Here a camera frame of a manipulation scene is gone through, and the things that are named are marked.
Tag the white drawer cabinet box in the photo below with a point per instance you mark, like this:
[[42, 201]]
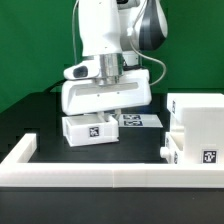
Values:
[[199, 117]]

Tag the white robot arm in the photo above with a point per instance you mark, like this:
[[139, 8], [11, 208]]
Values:
[[111, 31]]

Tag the white fence wall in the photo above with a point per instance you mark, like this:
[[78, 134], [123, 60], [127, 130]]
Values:
[[16, 170]]

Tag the white drawer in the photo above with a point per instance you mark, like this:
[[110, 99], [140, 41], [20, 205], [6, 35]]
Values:
[[89, 130], [172, 151]]

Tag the white front drawer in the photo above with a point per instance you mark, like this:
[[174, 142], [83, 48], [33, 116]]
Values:
[[172, 151]]

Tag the marker tag sheet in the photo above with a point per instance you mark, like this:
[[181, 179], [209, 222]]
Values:
[[139, 121]]

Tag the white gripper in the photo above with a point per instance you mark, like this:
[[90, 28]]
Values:
[[100, 84]]

